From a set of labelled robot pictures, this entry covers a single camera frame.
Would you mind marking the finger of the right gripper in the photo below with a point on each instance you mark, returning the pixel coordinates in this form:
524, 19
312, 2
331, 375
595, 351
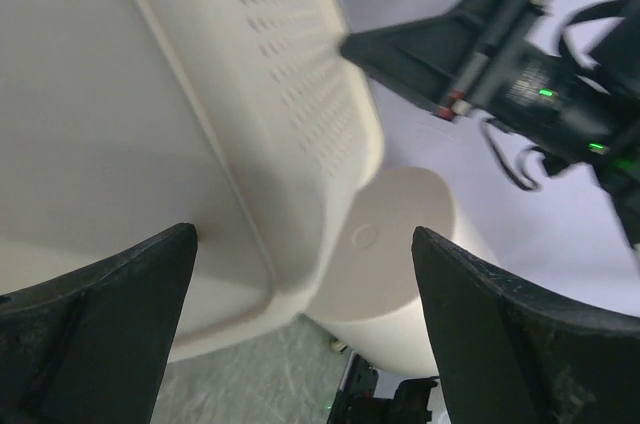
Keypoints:
436, 63

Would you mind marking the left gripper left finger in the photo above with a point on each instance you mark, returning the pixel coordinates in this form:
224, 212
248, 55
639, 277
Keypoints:
92, 345

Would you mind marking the beige perforated basket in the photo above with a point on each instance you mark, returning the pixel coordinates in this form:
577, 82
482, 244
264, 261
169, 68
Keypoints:
120, 118

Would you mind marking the beige round stool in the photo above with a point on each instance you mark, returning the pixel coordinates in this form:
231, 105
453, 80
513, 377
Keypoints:
369, 299

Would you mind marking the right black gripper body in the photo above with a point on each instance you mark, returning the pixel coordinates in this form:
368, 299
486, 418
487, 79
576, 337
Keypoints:
549, 99

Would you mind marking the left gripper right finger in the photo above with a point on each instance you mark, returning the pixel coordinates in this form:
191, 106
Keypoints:
510, 351

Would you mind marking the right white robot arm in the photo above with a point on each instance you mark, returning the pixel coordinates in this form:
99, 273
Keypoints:
615, 70

